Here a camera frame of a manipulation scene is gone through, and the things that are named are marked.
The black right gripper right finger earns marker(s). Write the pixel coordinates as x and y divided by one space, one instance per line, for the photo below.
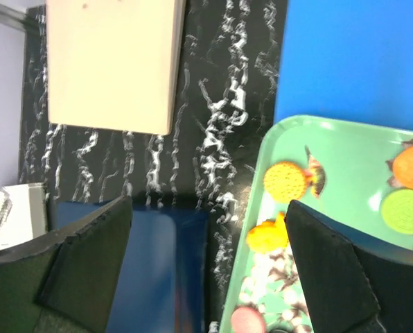
352 282

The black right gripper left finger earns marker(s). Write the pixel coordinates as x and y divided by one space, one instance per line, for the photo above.
65 280

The blue tin lid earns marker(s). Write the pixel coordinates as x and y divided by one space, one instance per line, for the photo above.
160 287

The white manual booklet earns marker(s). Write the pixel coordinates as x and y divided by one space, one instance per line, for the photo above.
23 214

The green round cookie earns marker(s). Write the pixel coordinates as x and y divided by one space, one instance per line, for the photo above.
397 210

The orange fish cookie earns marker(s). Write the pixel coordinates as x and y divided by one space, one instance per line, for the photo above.
268 236

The green floral serving tray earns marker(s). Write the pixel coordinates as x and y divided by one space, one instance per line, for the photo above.
350 167

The pink sandwich cookie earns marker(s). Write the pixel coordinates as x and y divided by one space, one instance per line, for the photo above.
247 320

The orange round cookie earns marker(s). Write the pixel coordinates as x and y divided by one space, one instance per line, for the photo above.
285 181

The tan cardboard sheet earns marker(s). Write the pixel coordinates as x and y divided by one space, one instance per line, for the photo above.
113 64

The blue folder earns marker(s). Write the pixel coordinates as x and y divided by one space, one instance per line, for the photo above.
350 60

